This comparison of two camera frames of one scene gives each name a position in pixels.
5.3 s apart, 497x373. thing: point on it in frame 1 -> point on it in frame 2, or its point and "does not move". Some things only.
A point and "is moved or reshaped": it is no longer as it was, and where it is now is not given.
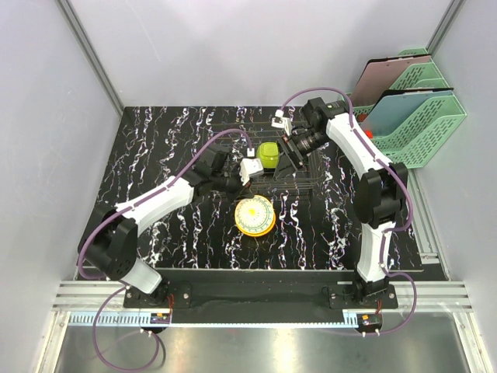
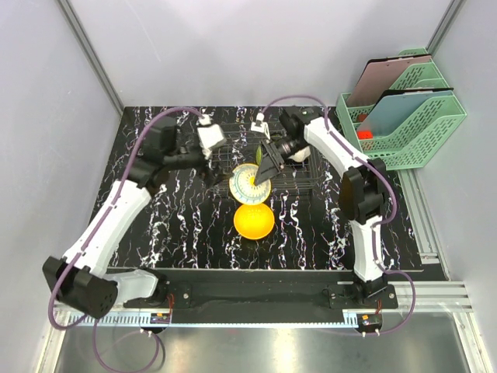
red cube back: (362, 116) does not move
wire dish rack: (238, 136) does not move
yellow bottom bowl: (255, 224) does not move
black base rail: (256, 291) does not move
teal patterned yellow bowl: (255, 216) is moved or reshaped
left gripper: (241, 191) -> (205, 170)
